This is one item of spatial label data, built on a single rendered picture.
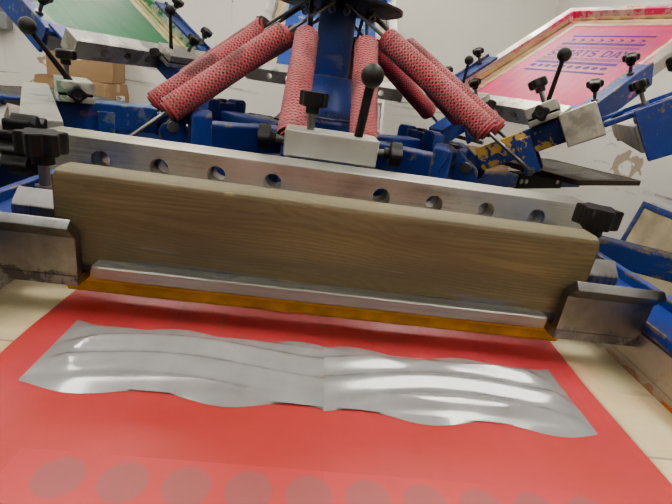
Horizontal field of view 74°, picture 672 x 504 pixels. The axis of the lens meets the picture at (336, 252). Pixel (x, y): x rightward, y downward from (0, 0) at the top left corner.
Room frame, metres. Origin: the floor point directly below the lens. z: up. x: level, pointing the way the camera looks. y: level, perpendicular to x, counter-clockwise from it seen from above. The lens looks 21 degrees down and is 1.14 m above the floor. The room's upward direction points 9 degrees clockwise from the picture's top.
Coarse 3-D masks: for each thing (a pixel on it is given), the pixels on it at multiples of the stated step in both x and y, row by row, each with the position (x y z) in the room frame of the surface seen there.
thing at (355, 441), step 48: (336, 336) 0.31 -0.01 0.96; (384, 336) 0.32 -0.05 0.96; (432, 336) 0.33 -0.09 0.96; (480, 336) 0.35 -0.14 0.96; (576, 384) 0.29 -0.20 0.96; (336, 432) 0.21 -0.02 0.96; (384, 432) 0.21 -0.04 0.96; (432, 432) 0.22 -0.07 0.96; (480, 432) 0.22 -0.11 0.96; (528, 432) 0.23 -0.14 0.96; (624, 432) 0.25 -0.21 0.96; (480, 480) 0.19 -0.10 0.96; (528, 480) 0.19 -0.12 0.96; (576, 480) 0.20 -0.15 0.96; (624, 480) 0.20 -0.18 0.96
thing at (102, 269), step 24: (96, 264) 0.29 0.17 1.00; (120, 264) 0.30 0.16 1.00; (192, 288) 0.29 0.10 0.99; (216, 288) 0.30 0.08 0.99; (240, 288) 0.30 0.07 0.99; (264, 288) 0.30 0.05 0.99; (288, 288) 0.30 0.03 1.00; (312, 288) 0.31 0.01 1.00; (336, 288) 0.31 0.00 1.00; (408, 312) 0.31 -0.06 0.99; (432, 312) 0.31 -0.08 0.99; (456, 312) 0.31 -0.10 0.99; (480, 312) 0.31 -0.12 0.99; (504, 312) 0.32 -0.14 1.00; (528, 312) 0.32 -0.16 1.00
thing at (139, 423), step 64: (64, 320) 0.28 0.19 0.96; (128, 320) 0.29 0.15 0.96; (192, 320) 0.30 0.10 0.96; (256, 320) 0.32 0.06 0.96; (320, 320) 0.33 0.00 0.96; (0, 384) 0.20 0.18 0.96; (0, 448) 0.16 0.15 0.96; (64, 448) 0.17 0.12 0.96; (128, 448) 0.17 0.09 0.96; (192, 448) 0.18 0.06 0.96; (256, 448) 0.19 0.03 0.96; (320, 448) 0.19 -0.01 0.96
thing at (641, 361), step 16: (0, 288) 0.30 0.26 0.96; (640, 336) 0.33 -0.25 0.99; (608, 352) 0.35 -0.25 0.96; (624, 352) 0.34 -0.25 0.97; (640, 352) 0.32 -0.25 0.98; (656, 352) 0.31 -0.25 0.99; (624, 368) 0.33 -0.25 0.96; (640, 368) 0.31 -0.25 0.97; (656, 368) 0.30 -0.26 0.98; (656, 384) 0.30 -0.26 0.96
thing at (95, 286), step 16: (80, 288) 0.31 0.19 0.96; (96, 288) 0.31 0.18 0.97; (112, 288) 0.31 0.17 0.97; (128, 288) 0.31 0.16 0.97; (144, 288) 0.31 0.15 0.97; (224, 304) 0.32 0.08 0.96; (240, 304) 0.32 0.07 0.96; (256, 304) 0.32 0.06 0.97; (272, 304) 0.32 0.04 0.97; (288, 304) 0.32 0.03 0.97; (304, 304) 0.33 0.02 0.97; (368, 320) 0.33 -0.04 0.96; (384, 320) 0.33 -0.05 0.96; (400, 320) 0.33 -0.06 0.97; (416, 320) 0.33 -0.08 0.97; (432, 320) 0.34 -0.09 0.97; (448, 320) 0.34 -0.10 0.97; (512, 336) 0.34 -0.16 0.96; (528, 336) 0.34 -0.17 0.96; (544, 336) 0.34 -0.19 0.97
